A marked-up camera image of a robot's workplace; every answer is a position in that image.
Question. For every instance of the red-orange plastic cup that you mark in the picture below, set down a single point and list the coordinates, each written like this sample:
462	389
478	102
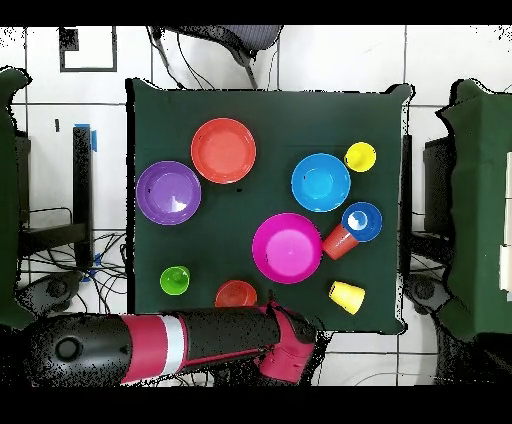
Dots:
338	244

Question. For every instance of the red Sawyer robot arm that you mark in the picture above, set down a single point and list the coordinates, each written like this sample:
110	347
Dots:
144	348

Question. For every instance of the golden yellow plastic cup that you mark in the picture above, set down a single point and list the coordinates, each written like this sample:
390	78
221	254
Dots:
348	296

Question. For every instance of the grey office chair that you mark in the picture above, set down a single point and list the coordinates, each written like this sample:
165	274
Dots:
252	36

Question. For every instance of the blue tape strip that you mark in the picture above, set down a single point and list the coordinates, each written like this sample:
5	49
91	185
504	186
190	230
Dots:
94	142

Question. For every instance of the small orange bowl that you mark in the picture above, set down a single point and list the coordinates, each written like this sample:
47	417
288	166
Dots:
236	295

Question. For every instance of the light blue plastic bowl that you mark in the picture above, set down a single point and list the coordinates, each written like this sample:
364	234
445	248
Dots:
320	182

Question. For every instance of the grey chair base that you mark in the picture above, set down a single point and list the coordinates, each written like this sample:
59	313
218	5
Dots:
424	290

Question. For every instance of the dark green tablecloth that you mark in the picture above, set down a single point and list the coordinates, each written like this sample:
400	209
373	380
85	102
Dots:
320	120

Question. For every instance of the purple plastic bowl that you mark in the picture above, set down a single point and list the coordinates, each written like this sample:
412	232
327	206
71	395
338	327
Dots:
168	192

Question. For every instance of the small dark blue bowl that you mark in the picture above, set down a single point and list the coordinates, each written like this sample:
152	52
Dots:
370	230

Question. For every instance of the large shallow orange bowl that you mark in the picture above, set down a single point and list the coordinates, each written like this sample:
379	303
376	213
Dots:
223	150

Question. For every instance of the green plastic cup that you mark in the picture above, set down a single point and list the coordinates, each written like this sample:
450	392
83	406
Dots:
174	281

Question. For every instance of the black square frame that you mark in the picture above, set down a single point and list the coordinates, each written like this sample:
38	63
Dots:
88	70

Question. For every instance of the lemon yellow plastic cup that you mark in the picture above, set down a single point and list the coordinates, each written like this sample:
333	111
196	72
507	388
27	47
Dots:
360	156

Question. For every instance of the black chair base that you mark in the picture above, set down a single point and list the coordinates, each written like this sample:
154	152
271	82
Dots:
52	290

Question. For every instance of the pink plastic bowl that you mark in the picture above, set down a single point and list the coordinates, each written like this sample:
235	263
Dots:
286	248

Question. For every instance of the green cloth side table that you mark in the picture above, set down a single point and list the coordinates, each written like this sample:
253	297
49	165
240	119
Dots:
480	160
8	200

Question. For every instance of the black stand frame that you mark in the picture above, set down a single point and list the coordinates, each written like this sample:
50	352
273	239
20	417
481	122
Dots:
82	180
438	180

